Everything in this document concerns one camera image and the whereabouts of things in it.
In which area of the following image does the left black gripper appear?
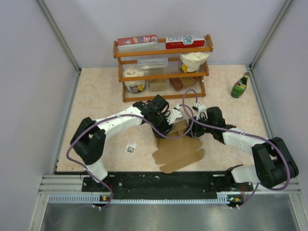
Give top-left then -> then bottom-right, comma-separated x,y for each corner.
151,112 -> 175,140

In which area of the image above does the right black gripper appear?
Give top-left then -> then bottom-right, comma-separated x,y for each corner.
183,114 -> 215,138

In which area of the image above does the brown cardboard box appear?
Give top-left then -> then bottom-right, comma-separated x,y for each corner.
152,120 -> 205,174

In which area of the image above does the small plastic bag packet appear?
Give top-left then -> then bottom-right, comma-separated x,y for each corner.
126,142 -> 137,154

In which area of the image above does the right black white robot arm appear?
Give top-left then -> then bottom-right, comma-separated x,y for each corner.
188,103 -> 299,191

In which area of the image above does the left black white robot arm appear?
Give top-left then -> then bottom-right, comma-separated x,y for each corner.
70,95 -> 182,191

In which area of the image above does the red white foil box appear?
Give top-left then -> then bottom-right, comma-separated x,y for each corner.
117,34 -> 158,52

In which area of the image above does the red white wrap box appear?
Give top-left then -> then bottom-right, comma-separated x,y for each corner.
165,35 -> 205,49

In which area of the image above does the beige sponge pack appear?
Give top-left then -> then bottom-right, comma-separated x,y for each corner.
149,79 -> 167,91

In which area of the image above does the lower toilet paper roll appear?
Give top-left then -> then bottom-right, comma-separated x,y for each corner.
123,67 -> 146,93

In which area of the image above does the toilet paper roll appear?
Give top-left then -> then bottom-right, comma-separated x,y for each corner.
179,51 -> 210,73
123,67 -> 146,93

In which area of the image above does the red-brown scouring pad pack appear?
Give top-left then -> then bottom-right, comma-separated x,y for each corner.
169,77 -> 198,91

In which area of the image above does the orange wooden shelf rack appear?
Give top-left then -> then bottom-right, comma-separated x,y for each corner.
113,34 -> 214,103

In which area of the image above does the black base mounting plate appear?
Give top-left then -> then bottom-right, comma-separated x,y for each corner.
82,171 -> 253,200

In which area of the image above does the clear plastic container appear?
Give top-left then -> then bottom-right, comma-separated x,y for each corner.
137,58 -> 168,70

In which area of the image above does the green glass bottle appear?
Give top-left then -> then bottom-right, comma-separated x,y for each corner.
231,72 -> 250,99

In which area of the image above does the upper toilet paper roll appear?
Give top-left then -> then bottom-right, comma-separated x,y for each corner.
179,51 -> 210,73

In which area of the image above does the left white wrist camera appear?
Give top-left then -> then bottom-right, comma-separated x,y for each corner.
167,104 -> 183,125

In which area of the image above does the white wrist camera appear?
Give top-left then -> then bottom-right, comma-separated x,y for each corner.
167,104 -> 183,125
193,102 -> 206,120

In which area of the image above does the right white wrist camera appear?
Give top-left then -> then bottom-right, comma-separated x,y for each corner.
193,102 -> 206,120

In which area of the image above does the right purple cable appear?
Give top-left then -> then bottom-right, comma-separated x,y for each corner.
182,89 -> 293,209

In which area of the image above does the purple cable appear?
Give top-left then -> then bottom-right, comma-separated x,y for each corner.
182,89 -> 293,209
67,103 -> 194,210

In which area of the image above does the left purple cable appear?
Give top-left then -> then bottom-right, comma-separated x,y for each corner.
67,103 -> 194,210

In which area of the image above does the grey slotted cable duct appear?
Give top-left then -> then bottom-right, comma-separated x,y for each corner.
49,192 -> 244,205

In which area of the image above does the aluminium frame rail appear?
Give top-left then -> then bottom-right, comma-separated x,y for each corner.
38,175 -> 301,194

